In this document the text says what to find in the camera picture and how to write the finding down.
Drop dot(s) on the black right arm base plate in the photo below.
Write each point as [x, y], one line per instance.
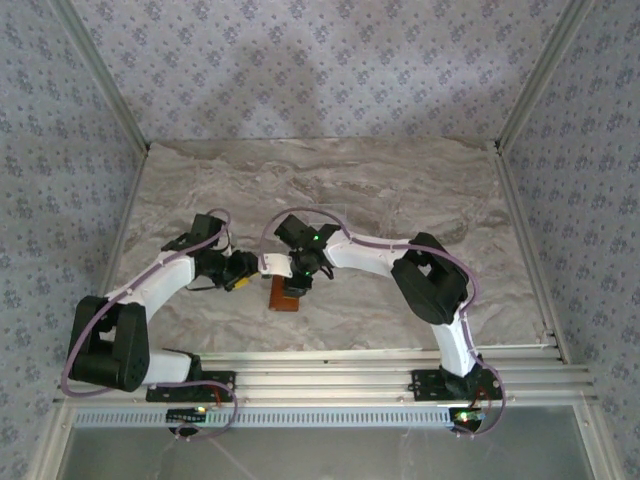
[425, 385]

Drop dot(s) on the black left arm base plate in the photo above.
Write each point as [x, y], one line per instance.
[220, 382]

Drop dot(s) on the aluminium rail frame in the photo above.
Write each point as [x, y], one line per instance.
[325, 380]

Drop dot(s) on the aluminium side rail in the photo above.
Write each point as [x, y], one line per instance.
[123, 225]
[532, 250]

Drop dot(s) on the small circuit board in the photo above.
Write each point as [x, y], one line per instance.
[467, 417]
[187, 414]

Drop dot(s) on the brown leather card holder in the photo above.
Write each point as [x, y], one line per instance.
[277, 297]

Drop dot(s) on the clear acrylic card stand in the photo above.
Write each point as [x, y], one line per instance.
[340, 212]

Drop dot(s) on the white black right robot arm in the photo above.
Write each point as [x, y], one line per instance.
[365, 255]

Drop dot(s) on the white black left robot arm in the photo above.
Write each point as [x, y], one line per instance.
[165, 280]

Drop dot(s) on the grey metal sheet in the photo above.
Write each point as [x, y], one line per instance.
[325, 455]

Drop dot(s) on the aluminium corner post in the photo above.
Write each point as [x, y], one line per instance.
[107, 75]
[540, 75]

